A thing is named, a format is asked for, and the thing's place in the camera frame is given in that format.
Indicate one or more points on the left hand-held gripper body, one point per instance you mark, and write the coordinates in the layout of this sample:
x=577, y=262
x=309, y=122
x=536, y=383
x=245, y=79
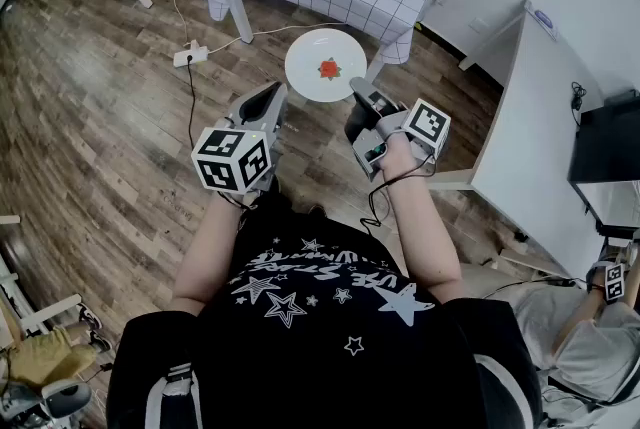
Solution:
x=230, y=162

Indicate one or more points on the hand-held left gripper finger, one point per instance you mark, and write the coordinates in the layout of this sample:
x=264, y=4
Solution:
x=239, y=107
x=279, y=109

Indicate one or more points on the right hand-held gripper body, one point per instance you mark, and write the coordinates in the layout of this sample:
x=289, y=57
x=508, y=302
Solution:
x=425, y=127

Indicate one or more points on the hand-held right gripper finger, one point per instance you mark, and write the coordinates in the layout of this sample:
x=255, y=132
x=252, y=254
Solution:
x=364, y=92

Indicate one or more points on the red food piece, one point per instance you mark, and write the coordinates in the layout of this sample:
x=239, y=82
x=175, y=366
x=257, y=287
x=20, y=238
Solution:
x=329, y=68

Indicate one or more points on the white round plate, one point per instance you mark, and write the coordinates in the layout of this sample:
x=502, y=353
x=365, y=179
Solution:
x=310, y=62

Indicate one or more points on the person's right forearm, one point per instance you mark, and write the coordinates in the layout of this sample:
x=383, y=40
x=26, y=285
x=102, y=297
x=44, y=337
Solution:
x=425, y=227

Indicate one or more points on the person's left forearm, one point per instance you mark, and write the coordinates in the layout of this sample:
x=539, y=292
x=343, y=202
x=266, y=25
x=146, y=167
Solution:
x=210, y=257

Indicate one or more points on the person's black trousers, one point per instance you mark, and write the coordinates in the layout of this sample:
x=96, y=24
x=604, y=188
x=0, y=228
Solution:
x=280, y=199

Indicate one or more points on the white power strip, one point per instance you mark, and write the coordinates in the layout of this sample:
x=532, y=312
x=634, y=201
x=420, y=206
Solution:
x=200, y=53

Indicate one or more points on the person's dark shoe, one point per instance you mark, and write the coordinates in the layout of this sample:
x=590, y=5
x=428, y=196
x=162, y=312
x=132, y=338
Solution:
x=316, y=210

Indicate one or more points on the white desk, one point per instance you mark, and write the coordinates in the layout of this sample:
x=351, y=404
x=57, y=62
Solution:
x=540, y=142

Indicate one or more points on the blue oval sticker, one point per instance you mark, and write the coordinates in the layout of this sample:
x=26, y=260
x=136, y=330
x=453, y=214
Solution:
x=544, y=19

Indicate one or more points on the black monitor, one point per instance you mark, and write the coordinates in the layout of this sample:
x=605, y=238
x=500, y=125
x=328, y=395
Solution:
x=610, y=142

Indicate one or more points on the black star-print shirt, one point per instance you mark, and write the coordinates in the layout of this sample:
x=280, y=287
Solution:
x=325, y=357

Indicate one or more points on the white metal rack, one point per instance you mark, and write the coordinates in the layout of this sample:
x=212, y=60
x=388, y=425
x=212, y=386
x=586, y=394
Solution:
x=50, y=312

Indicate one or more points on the grey plastic device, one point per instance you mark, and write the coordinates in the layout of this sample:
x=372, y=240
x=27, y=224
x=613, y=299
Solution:
x=65, y=399

